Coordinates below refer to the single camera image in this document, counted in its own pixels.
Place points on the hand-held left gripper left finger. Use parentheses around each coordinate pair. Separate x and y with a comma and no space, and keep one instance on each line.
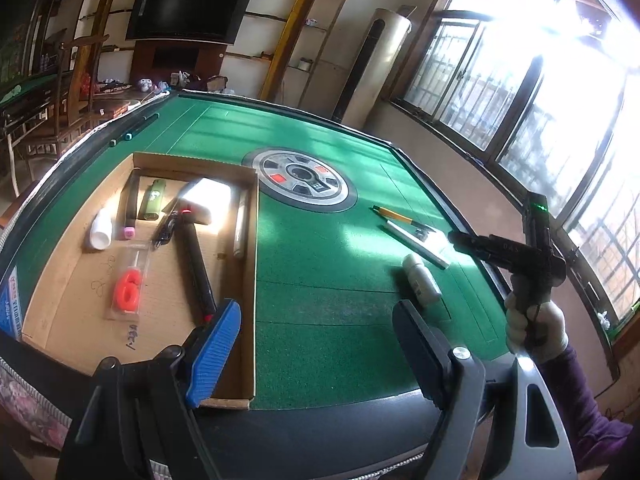
(215,355)

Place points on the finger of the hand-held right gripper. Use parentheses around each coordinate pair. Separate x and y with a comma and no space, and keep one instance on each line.
(480,247)

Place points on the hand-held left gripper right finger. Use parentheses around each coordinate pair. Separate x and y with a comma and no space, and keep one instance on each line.
(425,355)

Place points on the white marker pen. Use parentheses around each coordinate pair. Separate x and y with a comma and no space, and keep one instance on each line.
(415,245)

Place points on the large white labelled bottle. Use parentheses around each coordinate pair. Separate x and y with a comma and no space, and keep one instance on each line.
(424,282)

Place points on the yellow and black pen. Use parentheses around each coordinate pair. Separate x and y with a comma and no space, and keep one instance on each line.
(397,216)

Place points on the black marker with red cap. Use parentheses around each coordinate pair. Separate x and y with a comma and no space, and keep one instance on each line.
(195,265)

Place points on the clear packet with red candle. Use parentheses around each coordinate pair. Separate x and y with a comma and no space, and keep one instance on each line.
(127,290)

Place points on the black clip pen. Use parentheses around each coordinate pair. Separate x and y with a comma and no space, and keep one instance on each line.
(164,232)

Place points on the cardboard box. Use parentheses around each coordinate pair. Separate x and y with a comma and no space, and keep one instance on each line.
(75,300)

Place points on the small white bottle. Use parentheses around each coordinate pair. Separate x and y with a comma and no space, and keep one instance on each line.
(101,232)

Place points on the green lighter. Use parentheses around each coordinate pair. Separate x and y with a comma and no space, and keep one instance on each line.
(151,200)

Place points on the black marker with pink cap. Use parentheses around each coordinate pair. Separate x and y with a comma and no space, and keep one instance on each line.
(131,200)

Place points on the person's right forearm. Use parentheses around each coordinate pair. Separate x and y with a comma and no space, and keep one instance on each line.
(585,410)

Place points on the person's right hand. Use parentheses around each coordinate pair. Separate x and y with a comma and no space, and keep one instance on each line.
(537,332)

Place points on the barred window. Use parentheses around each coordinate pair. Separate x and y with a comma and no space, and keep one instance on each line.
(450,75)

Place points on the floral cloth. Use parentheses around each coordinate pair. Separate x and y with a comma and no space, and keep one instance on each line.
(25,410)

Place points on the round grey table control panel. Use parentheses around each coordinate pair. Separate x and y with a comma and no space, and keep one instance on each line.
(280,165)

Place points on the cream tower air conditioner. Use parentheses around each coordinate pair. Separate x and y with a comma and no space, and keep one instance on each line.
(380,60)

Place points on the small white cup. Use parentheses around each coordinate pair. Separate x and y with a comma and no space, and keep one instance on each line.
(304,64)

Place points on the plain wooden chair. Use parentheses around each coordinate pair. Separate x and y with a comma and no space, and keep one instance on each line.
(74,80)

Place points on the spare green mahjong table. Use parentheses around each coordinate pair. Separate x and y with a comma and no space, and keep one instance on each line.
(20,91)

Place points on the black wall television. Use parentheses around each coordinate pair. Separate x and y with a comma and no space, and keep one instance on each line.
(187,10)

